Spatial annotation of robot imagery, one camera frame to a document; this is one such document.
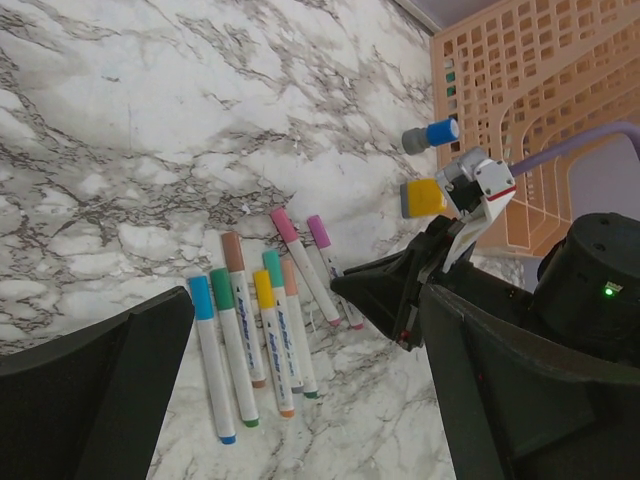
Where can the yellow cap marker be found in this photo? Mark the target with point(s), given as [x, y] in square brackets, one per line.
[267, 306]

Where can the yellow grey square stamp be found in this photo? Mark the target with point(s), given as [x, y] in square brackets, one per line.
[420, 198]

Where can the peach plastic file organizer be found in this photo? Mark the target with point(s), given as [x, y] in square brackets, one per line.
[521, 76]

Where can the blue cap left marker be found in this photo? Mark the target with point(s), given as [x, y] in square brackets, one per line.
[215, 375]

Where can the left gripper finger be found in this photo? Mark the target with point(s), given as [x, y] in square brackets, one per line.
[91, 404]

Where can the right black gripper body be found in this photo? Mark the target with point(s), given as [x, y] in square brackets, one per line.
[542, 384]

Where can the teal cap marker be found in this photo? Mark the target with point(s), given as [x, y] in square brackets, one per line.
[271, 260]

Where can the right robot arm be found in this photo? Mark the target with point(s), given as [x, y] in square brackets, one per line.
[530, 385]

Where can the brown cap marker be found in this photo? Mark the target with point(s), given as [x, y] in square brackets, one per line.
[234, 259]

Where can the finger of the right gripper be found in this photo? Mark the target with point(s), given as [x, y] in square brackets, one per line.
[387, 292]

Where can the green cap left marker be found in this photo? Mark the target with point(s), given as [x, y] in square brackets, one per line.
[225, 304]

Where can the blue grey round stamp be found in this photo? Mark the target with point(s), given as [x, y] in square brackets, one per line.
[419, 139]

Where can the pink cap marker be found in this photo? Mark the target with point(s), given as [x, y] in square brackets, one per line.
[297, 251]

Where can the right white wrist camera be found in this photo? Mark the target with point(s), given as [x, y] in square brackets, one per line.
[478, 188]

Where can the magenta cap marker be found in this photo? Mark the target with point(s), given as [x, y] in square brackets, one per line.
[323, 243]

